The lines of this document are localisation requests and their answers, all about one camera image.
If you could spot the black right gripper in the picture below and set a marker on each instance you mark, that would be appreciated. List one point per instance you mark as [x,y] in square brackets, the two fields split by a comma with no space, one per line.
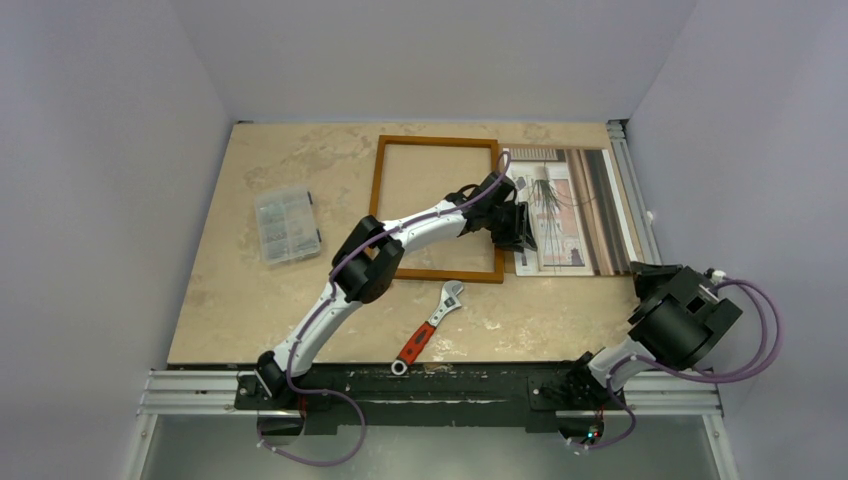
[654,273]

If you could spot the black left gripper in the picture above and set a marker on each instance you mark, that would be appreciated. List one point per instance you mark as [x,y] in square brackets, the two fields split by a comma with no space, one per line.
[518,236]

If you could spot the wooden picture frame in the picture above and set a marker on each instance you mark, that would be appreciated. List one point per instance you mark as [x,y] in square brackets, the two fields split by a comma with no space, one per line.
[437,223]

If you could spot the printed plant photo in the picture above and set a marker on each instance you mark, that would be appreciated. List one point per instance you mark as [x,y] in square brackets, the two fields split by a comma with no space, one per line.
[580,216]

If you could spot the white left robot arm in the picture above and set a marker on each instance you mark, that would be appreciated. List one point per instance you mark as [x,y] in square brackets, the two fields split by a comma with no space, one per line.
[367,262]

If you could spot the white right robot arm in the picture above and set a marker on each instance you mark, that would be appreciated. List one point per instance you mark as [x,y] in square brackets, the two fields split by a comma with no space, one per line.
[609,369]

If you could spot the clear plastic screw box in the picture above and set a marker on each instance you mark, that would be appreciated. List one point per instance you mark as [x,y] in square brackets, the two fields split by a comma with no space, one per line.
[286,225]

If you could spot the red handled adjustable wrench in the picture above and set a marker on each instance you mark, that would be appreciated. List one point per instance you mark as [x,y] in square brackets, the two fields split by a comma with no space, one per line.
[449,302]

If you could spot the silver right side rail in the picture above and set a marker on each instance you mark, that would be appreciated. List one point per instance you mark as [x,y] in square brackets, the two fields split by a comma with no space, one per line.
[673,228]

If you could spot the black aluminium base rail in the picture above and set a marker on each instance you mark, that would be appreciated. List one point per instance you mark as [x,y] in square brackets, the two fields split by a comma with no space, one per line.
[538,397]

